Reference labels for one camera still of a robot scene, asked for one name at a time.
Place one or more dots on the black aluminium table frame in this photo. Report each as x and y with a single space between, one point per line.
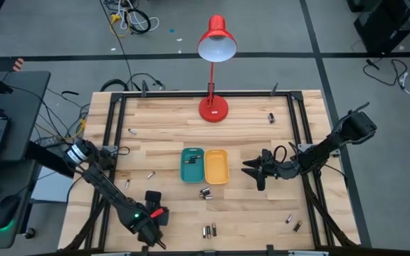
205 94

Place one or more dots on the dark AA battery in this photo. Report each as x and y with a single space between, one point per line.
271 118

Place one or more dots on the orange striped tape piece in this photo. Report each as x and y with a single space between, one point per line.
18 64

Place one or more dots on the black desk leg bar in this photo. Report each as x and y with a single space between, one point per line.
48 160

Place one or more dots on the red desk lamp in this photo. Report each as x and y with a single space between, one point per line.
213 108

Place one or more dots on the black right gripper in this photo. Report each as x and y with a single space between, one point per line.
272 170

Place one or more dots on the silver black AA battery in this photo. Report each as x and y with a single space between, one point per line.
204 232

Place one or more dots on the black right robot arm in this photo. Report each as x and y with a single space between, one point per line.
319 151

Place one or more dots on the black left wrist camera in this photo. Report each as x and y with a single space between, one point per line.
151 234

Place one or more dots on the yellow plastic bin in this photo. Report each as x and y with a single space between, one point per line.
216 167

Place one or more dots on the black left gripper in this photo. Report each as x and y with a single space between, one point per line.
164 222

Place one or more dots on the black computer mouse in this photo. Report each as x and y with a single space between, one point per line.
5 211

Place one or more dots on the black computer tower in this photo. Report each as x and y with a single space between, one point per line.
390 21

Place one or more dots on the teal plastic bin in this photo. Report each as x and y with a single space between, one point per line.
192 172

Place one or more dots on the black frame bracket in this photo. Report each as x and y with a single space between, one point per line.
143 89
274 89
144 250
270 249

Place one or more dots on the red tape tag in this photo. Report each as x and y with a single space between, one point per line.
157 213

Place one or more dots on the black power strip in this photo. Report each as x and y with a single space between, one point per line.
48 142

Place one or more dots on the black caster wheel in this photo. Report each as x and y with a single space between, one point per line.
29 233

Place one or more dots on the black desk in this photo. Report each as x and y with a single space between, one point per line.
23 106

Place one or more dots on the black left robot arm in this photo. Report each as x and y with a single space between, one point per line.
109 190

